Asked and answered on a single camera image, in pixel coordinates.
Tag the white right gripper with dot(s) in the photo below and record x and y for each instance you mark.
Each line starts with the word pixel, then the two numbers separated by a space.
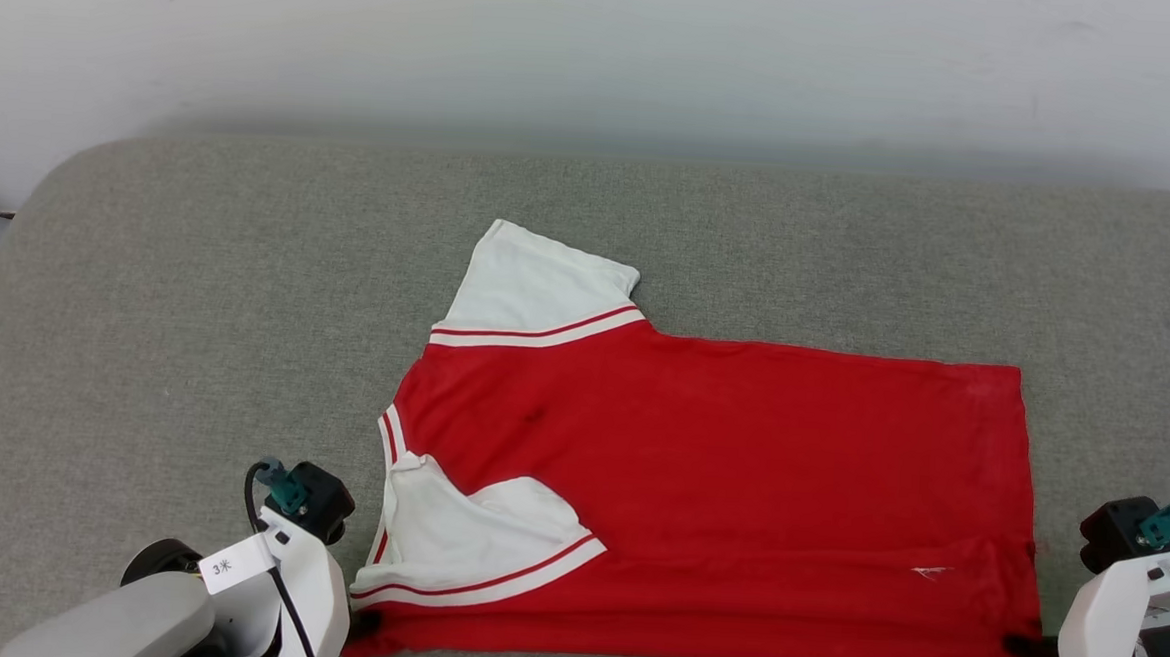
pixel 1105 626

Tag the white paper label tag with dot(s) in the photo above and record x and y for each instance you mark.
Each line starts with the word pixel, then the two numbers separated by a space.
pixel 235 566

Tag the red and white shirt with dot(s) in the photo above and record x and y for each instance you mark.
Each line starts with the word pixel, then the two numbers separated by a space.
pixel 738 457

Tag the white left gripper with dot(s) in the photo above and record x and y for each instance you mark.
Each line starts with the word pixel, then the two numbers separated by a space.
pixel 315 605

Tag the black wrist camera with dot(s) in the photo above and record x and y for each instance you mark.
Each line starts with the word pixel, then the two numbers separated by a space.
pixel 1113 531
pixel 328 500

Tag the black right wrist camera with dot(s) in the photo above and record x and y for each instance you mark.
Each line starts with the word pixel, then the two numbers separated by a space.
pixel 1113 531

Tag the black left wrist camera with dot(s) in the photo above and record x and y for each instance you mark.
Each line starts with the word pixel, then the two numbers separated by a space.
pixel 328 500

